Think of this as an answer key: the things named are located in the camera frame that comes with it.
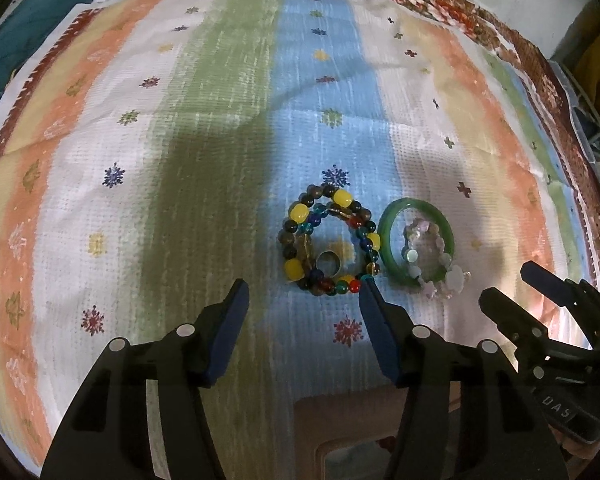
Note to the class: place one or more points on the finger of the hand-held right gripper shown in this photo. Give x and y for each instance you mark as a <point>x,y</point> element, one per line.
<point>550,287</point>
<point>510,316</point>

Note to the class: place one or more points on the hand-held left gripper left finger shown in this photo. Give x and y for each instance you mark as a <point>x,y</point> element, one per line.
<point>225,336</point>

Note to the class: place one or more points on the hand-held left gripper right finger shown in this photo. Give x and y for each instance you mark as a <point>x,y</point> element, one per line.
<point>380,336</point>

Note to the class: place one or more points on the green jade bangle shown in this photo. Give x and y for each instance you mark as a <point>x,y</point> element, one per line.
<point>391,220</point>

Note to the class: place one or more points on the brown wooden stool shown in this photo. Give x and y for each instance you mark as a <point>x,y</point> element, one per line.
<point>350,425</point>

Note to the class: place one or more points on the striped pastel cloth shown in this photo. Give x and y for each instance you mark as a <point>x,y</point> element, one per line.
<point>130,185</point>

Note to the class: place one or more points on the teal cloth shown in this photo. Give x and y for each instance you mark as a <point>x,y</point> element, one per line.
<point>30,25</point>

